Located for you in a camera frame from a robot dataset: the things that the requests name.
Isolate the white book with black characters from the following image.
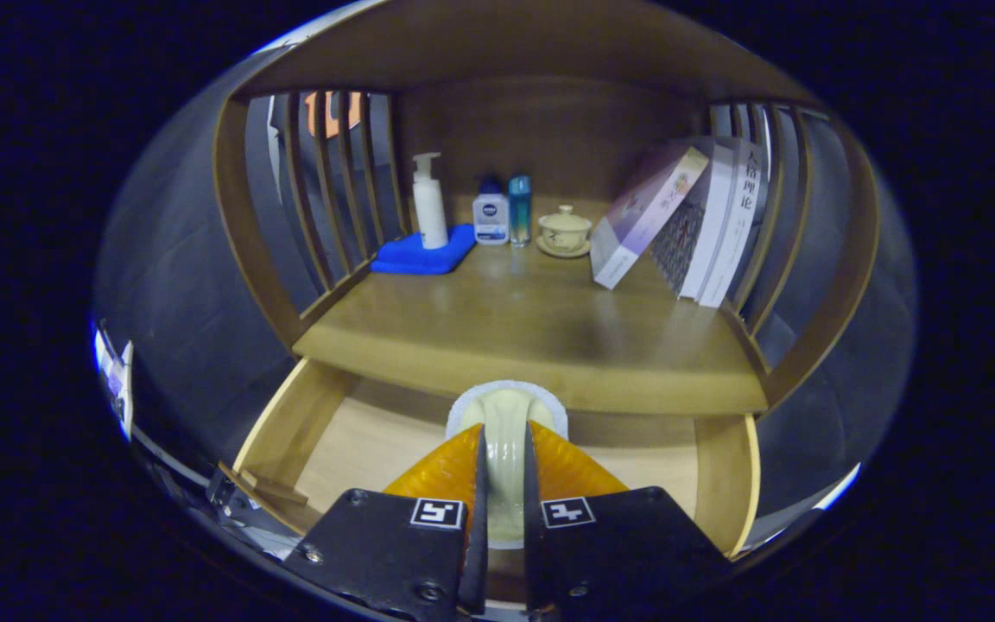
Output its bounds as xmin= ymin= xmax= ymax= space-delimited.
xmin=698 ymin=147 xmax=764 ymax=309

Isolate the pale green handled round brush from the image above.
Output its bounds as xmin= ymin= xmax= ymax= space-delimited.
xmin=446 ymin=380 xmax=569 ymax=549

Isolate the blue folded cloth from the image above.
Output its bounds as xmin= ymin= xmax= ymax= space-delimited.
xmin=370 ymin=224 xmax=478 ymax=276

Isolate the wooden drawer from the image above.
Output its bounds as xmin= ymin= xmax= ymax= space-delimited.
xmin=217 ymin=357 xmax=762 ymax=562

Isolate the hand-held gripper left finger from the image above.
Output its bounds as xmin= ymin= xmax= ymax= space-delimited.
xmin=283 ymin=422 xmax=490 ymax=622

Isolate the wooden cabinet with slatted shelf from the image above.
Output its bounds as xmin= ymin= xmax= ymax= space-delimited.
xmin=212 ymin=0 xmax=883 ymax=416

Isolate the slim teal bottle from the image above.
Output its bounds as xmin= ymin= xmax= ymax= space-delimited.
xmin=508 ymin=175 xmax=533 ymax=249

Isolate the white panel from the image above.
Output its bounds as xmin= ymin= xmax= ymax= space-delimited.
xmin=813 ymin=462 xmax=861 ymax=512

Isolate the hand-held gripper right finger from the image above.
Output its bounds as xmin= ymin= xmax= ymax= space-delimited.
xmin=522 ymin=420 xmax=733 ymax=622

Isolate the black metal device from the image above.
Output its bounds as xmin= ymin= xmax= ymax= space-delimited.
xmin=204 ymin=471 xmax=244 ymax=519

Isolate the white pump bottle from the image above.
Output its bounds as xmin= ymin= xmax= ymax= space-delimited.
xmin=411 ymin=153 xmax=449 ymax=251

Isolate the beige lidded teacup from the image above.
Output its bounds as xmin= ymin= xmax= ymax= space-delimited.
xmin=536 ymin=205 xmax=593 ymax=259

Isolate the plain white book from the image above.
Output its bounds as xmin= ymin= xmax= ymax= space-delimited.
xmin=679 ymin=143 xmax=736 ymax=301

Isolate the wooden countertop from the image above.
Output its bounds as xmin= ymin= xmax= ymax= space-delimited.
xmin=292 ymin=238 xmax=770 ymax=416

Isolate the dark patterned book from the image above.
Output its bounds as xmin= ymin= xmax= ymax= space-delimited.
xmin=649 ymin=164 xmax=710 ymax=297

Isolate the white bottle with blue cap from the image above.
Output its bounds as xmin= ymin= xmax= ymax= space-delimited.
xmin=472 ymin=175 xmax=510 ymax=246

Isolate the wall poster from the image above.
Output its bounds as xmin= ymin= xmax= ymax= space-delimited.
xmin=93 ymin=324 xmax=134 ymax=441

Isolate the purple and white book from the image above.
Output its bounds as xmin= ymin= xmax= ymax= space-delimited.
xmin=589 ymin=145 xmax=711 ymax=290

